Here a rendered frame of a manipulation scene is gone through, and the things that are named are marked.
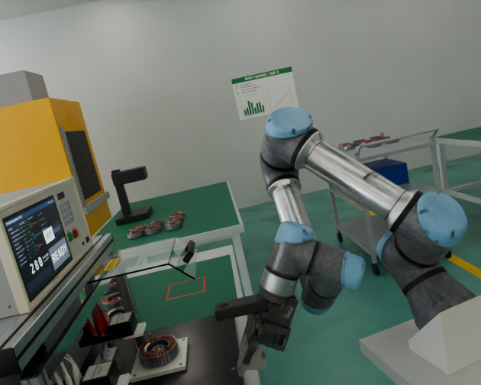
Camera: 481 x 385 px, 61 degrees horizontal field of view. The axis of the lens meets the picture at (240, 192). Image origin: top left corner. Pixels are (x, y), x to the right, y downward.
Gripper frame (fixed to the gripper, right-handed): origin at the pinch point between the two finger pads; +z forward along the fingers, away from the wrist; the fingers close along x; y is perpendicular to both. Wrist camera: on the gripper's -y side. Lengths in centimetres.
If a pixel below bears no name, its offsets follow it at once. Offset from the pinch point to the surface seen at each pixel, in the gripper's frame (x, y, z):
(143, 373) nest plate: 17.7, -19.5, 18.2
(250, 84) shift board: 532, 23, -121
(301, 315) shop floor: 172, 75, 54
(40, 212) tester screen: 9, -52, -20
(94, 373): -0.9, -30.0, 8.3
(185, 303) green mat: 63, -11, 17
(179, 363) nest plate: 18.1, -10.9, 13.2
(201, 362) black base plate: 18.4, -5.5, 11.5
